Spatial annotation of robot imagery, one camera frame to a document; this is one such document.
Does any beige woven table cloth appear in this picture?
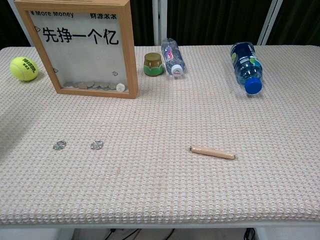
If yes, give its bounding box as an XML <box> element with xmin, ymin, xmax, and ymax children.
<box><xmin>0</xmin><ymin>44</ymin><xmax>320</xmax><ymax>225</ymax></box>

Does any green gold small jar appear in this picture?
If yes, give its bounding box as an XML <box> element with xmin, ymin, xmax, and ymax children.
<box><xmin>143</xmin><ymin>52</ymin><xmax>165</xmax><ymax>77</ymax></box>

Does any light wooden dowel stick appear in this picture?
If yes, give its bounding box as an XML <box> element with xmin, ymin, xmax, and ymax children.
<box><xmin>189</xmin><ymin>145</ymin><xmax>236</xmax><ymax>161</ymax></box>

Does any small clear water bottle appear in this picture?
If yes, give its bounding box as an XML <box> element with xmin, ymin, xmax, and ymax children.
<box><xmin>160</xmin><ymin>37</ymin><xmax>186</xmax><ymax>78</ymax></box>

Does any black pleated curtain panel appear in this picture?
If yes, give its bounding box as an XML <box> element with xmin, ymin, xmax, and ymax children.
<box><xmin>128</xmin><ymin>0</ymin><xmax>155</xmax><ymax>47</ymax></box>
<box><xmin>166</xmin><ymin>0</ymin><xmax>275</xmax><ymax>47</ymax></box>
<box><xmin>0</xmin><ymin>0</ymin><xmax>35</xmax><ymax>48</ymax></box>
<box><xmin>266</xmin><ymin>0</ymin><xmax>320</xmax><ymax>47</ymax></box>

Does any blue label drink bottle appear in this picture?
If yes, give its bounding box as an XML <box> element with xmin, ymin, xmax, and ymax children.
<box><xmin>229</xmin><ymin>41</ymin><xmax>264</xmax><ymax>95</ymax></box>

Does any yellow tennis ball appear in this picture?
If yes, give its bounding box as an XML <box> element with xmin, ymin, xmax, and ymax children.
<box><xmin>9</xmin><ymin>56</ymin><xmax>39</xmax><ymax>82</ymax></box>

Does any wooden coin box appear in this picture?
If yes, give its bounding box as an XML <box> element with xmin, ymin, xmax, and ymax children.
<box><xmin>13</xmin><ymin>0</ymin><xmax>139</xmax><ymax>100</ymax></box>

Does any white screen frame post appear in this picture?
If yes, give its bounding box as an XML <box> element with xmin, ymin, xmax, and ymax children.
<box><xmin>257</xmin><ymin>0</ymin><xmax>285</xmax><ymax>46</ymax></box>
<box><xmin>151</xmin><ymin>0</ymin><xmax>168</xmax><ymax>47</ymax></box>

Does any black floor cable bundle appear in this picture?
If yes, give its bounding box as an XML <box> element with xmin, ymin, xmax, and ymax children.
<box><xmin>103</xmin><ymin>228</ymin><xmax>141</xmax><ymax>240</ymax></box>
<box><xmin>243</xmin><ymin>228</ymin><xmax>256</xmax><ymax>240</ymax></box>

